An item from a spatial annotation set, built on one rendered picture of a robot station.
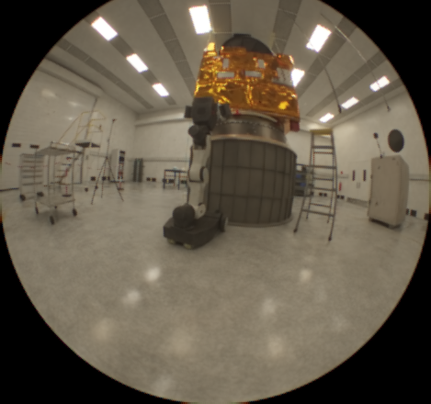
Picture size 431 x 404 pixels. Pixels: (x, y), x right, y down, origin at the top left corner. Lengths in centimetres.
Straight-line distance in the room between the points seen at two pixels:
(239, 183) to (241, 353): 166
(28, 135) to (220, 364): 742
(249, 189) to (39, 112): 792
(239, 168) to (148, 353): 184
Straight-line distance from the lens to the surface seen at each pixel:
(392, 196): 366
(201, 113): 133
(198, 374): 60
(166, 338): 64
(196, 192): 125
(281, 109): 248
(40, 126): 735
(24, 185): 396
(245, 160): 173
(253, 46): 409
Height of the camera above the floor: 60
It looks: 5 degrees down
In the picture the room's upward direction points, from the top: 4 degrees clockwise
